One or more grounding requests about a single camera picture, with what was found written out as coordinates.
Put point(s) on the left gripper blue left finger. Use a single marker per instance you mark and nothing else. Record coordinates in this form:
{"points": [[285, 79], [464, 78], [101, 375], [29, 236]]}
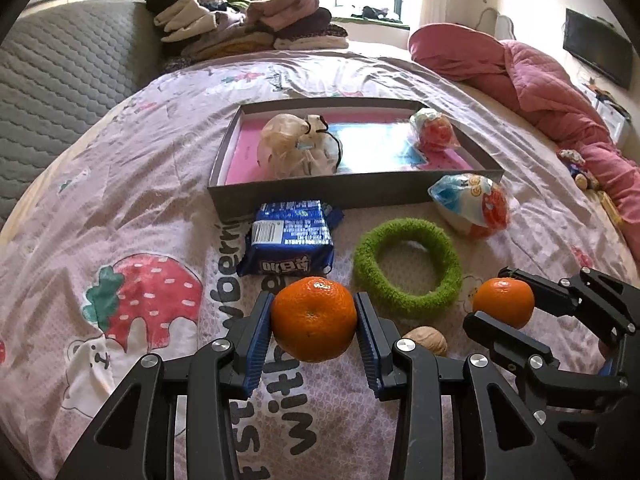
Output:
{"points": [[132, 436]]}

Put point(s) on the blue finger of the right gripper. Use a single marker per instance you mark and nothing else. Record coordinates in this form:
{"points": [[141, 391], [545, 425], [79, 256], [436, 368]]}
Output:
{"points": [[559, 298], [508, 347]]}

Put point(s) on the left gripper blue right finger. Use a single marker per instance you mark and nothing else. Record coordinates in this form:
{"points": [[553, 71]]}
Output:
{"points": [[495, 435]]}

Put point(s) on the orange tangerine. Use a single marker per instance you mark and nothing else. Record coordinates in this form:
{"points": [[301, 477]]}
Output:
{"points": [[314, 319], [507, 300]]}

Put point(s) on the brown walnut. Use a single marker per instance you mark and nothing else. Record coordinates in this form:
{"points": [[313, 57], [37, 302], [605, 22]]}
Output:
{"points": [[429, 338]]}

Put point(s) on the toy egg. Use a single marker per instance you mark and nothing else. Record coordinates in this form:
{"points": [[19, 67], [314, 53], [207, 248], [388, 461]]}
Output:
{"points": [[434, 132], [473, 205]]}

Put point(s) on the blue cookie packet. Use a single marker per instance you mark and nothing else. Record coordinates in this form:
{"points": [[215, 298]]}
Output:
{"points": [[291, 239]]}

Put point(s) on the beige drawstring pouch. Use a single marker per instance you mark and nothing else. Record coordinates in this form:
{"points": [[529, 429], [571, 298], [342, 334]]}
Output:
{"points": [[293, 147]]}

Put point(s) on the yellow snack packet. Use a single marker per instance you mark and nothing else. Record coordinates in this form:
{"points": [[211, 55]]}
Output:
{"points": [[610, 209]]}

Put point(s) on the small clown doll toy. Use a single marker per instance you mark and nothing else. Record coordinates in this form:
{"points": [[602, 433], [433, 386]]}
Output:
{"points": [[576, 165]]}

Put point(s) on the pink strawberry bed sheet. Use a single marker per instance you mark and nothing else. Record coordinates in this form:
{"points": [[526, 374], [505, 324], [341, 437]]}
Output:
{"points": [[124, 253]]}

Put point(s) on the red quilted blanket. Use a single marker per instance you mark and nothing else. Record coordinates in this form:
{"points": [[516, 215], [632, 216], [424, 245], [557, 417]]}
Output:
{"points": [[537, 88]]}

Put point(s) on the dark cardboard box tray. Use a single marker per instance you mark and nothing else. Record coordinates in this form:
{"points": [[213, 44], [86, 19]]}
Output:
{"points": [[233, 201]]}

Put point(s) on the pink and blue book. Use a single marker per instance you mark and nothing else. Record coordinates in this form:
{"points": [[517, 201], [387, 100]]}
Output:
{"points": [[370, 145]]}

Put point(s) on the black flat television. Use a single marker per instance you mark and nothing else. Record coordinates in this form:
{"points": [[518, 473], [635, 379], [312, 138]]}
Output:
{"points": [[599, 46]]}

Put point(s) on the grey quilted headboard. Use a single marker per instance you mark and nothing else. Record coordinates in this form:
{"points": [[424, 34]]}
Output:
{"points": [[62, 70]]}

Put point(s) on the pile of folded clothes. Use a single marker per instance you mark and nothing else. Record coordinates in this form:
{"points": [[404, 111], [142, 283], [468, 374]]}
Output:
{"points": [[194, 31]]}

